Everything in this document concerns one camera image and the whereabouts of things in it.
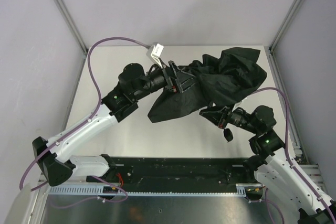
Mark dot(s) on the grey cable duct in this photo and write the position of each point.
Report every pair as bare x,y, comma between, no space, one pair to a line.
240,190

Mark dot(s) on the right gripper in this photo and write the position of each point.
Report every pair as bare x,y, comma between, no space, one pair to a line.
224,116

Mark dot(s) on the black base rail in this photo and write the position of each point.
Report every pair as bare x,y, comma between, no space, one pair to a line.
182,175

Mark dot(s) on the left aluminium frame post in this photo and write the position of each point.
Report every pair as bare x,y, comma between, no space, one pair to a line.
60,4

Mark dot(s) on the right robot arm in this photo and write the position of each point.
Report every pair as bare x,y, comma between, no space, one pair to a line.
272,166

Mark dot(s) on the aluminium frame post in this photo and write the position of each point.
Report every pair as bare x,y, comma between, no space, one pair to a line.
290,15
60,4

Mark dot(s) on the right aluminium frame post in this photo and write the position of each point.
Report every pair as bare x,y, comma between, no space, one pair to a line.
290,15

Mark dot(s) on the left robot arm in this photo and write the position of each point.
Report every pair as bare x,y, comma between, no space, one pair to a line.
55,156

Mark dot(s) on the black folding umbrella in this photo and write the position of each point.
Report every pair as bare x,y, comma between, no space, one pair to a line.
220,82

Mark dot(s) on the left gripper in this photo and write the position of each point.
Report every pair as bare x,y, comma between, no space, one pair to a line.
171,76

